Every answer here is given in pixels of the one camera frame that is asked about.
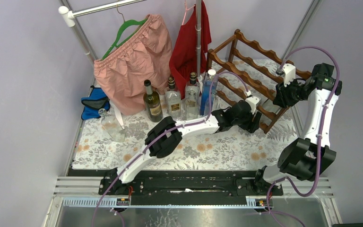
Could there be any vertical metal pole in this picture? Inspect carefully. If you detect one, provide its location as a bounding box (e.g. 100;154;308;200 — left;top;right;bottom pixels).
195;0;201;76

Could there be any blue glass bottle silver cap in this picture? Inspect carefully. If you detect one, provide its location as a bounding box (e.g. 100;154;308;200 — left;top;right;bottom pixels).
199;69;217;115

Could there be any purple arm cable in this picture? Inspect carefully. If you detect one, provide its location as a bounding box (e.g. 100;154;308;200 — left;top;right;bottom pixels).
264;45;341;227
90;71;251;227

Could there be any small clear bottle bluish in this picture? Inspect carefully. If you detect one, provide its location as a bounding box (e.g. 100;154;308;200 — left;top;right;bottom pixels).
204;89;218;115

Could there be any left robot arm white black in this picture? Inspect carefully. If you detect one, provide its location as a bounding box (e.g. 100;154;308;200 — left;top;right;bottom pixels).
109;100;262;194

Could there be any pink skirt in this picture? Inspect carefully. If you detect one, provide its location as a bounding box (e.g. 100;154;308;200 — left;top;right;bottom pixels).
94;14;173;115

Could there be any clear square liquor bottle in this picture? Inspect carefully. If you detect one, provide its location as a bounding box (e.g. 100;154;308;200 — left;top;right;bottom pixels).
165;76;182;120

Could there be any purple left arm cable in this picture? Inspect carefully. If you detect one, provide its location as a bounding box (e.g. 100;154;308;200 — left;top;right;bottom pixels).
90;71;251;227

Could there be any clear glass flask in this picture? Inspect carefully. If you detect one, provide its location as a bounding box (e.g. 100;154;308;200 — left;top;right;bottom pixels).
98;108;125;142

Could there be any red garment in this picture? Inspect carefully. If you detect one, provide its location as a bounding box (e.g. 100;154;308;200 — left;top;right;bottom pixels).
169;1;211;98

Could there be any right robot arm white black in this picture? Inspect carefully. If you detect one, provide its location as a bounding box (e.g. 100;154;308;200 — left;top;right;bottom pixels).
252;63;342;195

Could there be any green clothes hanger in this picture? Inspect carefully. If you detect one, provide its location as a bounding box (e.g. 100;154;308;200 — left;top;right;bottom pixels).
101;6;147;60

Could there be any blue black bag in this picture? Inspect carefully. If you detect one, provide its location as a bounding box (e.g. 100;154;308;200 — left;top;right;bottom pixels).
81;86;110;121

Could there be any wooden wine rack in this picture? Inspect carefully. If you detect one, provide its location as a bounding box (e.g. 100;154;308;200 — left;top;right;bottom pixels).
206;29;311;134

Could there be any metal clothes rail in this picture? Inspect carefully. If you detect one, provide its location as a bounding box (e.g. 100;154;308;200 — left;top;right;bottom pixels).
58;0;153;63

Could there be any small clear glass bottle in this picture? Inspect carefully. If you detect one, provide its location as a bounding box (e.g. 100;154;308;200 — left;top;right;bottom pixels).
185;90;198;120

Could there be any dark green wine bottle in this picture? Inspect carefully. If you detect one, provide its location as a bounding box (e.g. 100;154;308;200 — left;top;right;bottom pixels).
143;79;163;122

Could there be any clear bottle black gold cap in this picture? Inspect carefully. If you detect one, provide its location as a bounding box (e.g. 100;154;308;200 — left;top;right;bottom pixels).
185;72;200;101

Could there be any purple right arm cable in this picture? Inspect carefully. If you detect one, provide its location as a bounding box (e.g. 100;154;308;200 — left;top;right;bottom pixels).
264;45;341;227

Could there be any pink clothes hanger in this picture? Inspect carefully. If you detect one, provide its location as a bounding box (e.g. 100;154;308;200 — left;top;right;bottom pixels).
181;0;196;25

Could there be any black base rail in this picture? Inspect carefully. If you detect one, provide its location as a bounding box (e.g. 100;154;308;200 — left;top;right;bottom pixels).
68;170;283;207

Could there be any clear glass wine bottle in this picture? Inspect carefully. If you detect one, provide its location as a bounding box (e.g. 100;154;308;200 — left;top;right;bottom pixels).
261;99;281;119

